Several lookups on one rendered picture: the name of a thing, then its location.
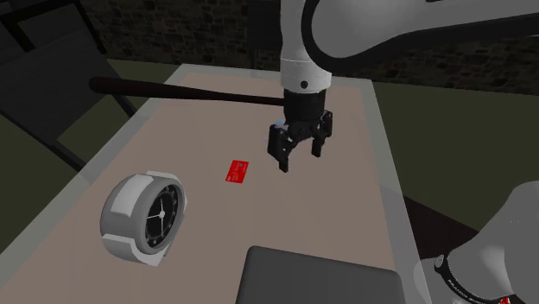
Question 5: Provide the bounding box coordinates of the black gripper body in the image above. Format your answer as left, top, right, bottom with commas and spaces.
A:
282, 88, 331, 141

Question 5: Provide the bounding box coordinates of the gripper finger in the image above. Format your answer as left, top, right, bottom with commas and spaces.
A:
310, 110, 334, 159
266, 124, 301, 174

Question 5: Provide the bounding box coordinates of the red card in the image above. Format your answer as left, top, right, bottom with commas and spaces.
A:
225, 159, 250, 185

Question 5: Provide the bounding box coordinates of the beige table with grey rim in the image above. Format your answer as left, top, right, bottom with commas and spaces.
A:
0, 62, 434, 304

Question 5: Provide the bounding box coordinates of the dark baseball bat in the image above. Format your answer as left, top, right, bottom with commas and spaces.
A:
88, 76, 287, 108

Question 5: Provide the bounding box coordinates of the grey closed laptop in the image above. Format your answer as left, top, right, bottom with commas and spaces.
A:
234, 245, 408, 304

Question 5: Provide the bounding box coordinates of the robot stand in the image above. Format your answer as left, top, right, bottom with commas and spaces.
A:
403, 194, 480, 263

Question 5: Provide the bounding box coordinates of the grey alarm clock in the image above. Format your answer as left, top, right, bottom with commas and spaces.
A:
99, 169, 189, 268

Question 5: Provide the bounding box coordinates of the dark chair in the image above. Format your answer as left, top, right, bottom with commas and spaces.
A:
0, 0, 139, 173

